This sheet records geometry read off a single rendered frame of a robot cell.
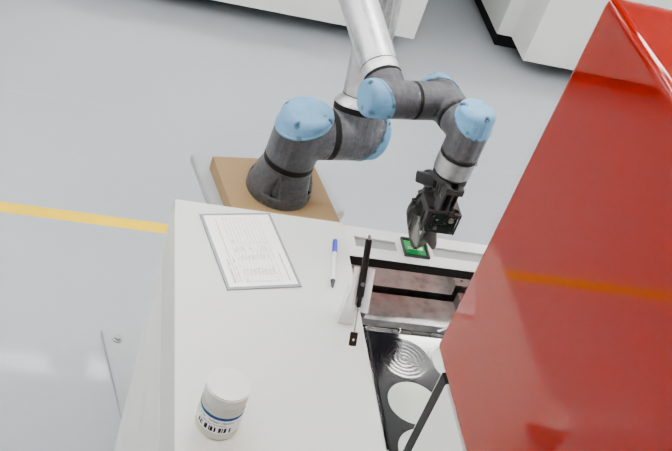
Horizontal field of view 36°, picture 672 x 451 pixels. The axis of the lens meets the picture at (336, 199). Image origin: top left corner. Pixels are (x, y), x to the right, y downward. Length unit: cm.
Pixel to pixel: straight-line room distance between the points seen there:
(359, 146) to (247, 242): 41
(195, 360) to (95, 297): 146
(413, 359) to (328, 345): 21
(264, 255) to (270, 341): 22
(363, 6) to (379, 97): 21
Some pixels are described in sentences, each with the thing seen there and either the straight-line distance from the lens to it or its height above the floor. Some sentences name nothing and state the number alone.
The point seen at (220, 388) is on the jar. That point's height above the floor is 106.
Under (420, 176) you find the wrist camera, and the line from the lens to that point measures 212.
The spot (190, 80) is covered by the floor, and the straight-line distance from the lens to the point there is 425.
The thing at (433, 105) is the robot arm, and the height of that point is 129.
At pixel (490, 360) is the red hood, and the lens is 139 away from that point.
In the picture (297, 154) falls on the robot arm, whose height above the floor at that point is 99.
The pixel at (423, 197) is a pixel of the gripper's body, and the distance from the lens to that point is 205.
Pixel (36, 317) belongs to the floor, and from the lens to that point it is 314.
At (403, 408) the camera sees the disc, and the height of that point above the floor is 90.
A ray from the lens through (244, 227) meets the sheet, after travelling 205.
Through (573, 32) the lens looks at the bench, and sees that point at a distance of 511.
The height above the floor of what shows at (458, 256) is 96.
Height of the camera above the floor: 226
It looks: 36 degrees down
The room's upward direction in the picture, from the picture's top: 20 degrees clockwise
